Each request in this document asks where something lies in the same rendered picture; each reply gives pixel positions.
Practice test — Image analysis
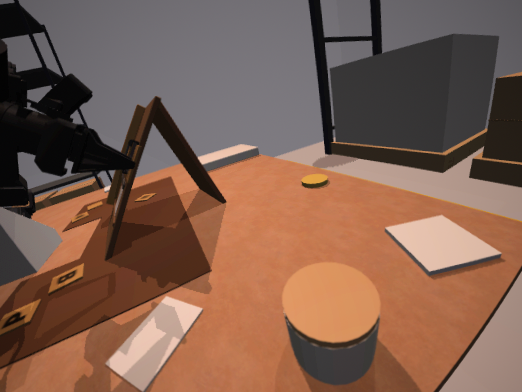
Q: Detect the yellow flat round disc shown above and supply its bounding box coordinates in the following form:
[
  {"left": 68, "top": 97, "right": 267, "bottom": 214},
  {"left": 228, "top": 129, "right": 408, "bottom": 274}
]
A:
[{"left": 301, "top": 174, "right": 328, "bottom": 188}]

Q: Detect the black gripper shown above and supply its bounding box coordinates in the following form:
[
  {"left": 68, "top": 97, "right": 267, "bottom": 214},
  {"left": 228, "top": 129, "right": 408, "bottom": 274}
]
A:
[{"left": 0, "top": 105, "right": 136, "bottom": 177}]

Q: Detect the dark grey cylindrical container with orange lid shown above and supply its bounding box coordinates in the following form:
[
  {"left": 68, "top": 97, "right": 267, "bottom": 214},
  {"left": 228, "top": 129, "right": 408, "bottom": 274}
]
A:
[{"left": 282, "top": 262, "right": 381, "bottom": 386}]

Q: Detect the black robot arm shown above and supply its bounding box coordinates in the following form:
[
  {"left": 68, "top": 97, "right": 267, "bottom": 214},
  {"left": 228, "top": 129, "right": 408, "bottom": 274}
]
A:
[{"left": 0, "top": 38, "right": 93, "bottom": 219}]

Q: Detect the white flat rectangular card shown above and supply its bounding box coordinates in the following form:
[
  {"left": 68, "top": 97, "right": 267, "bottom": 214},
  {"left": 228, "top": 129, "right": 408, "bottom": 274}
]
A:
[{"left": 105, "top": 296, "right": 203, "bottom": 392}]

